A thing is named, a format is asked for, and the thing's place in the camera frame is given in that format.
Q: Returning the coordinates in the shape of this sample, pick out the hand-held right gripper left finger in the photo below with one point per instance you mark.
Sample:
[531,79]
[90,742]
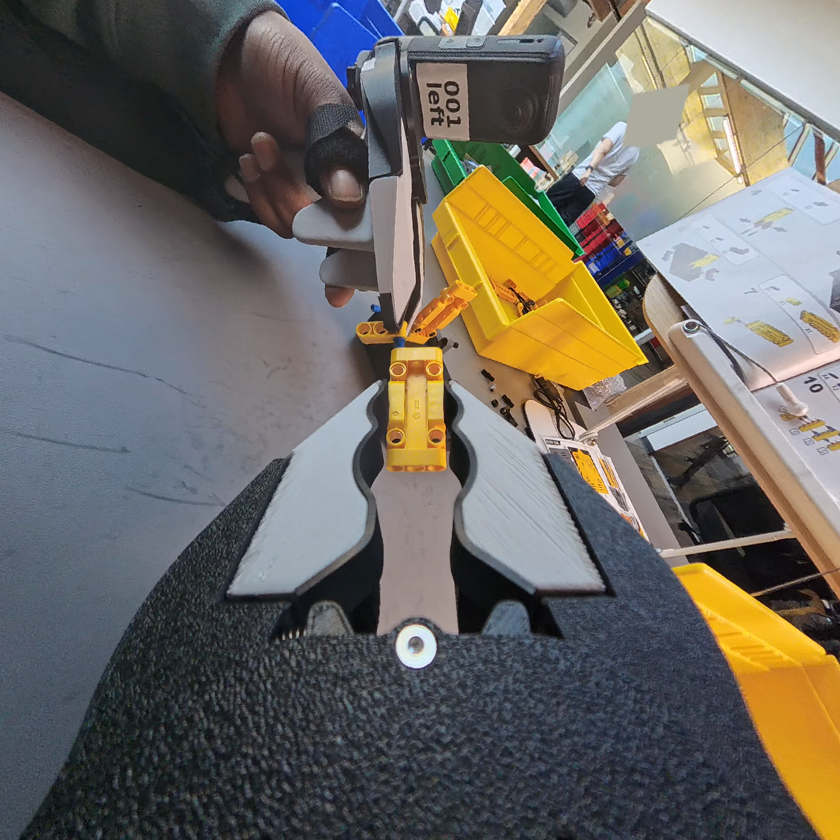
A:
[305,519]

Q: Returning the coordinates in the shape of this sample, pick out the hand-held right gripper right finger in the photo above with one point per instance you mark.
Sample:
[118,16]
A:
[525,519]

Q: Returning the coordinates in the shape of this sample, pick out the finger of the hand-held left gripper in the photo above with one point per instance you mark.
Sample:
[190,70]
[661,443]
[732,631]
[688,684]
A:
[394,250]
[421,250]

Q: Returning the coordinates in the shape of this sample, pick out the black lego model yellow beam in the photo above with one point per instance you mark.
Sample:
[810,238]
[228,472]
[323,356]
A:
[440,315]

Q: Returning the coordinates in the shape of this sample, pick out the small yellow lego beam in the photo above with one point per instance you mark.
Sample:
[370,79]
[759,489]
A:
[376,332]

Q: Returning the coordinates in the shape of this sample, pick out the yellow storage bin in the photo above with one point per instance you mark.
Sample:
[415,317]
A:
[775,683]
[525,289]

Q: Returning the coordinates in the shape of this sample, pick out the yellow lego panel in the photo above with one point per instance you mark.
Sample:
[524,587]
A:
[416,407]

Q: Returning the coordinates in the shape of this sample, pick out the person's left forearm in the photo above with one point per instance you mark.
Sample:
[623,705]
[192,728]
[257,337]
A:
[131,53]

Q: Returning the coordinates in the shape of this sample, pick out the heap of yellow lego parts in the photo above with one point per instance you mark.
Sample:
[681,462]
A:
[519,299]

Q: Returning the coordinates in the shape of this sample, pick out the pile of loose lego pieces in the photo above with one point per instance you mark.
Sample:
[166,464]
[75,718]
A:
[505,387]

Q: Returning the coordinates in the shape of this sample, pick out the open lego instruction manual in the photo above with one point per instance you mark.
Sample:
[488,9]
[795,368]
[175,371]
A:
[775,276]

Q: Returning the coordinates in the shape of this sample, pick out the person's left hand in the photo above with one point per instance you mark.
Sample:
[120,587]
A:
[276,105]

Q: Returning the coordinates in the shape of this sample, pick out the sticker sheet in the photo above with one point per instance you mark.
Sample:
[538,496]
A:
[604,483]

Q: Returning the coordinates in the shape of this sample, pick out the green storage bin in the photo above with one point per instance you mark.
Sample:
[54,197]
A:
[505,177]

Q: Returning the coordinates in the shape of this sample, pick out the blue storage bin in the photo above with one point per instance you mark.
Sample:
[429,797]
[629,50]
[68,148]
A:
[335,26]

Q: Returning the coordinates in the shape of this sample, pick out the stack of coloured small bins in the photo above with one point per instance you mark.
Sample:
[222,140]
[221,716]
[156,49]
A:
[607,243]

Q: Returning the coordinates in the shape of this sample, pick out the white document stand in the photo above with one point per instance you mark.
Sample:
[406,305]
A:
[761,453]

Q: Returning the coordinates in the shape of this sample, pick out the metal gooseneck page holder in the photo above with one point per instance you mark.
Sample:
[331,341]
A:
[748,370]

